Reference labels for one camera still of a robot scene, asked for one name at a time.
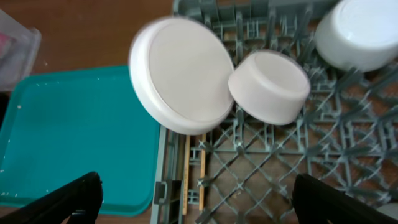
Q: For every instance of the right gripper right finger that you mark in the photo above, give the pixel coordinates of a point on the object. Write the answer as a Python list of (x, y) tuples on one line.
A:
[(317, 202)]

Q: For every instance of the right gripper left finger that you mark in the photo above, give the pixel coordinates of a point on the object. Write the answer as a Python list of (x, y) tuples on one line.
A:
[(78, 202)]

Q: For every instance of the wooden chopstick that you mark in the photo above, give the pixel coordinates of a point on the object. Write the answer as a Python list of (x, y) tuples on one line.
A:
[(202, 175), (186, 175)]

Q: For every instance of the white round plate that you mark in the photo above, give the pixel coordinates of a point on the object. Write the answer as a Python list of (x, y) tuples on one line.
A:
[(179, 71)]

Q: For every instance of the pale green white cup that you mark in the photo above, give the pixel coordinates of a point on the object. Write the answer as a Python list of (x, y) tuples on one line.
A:
[(358, 33)]

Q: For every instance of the grey dishwasher rack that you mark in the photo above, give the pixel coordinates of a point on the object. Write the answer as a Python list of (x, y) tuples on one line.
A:
[(345, 135)]

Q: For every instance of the teal serving tray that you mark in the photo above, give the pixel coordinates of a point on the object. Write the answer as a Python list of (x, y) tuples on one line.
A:
[(61, 126)]

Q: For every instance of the black plastic tray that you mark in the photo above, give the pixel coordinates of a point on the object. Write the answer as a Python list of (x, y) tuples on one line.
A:
[(4, 101)]

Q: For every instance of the clear plastic bin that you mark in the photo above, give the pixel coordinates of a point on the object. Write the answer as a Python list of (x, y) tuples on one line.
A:
[(19, 47)]

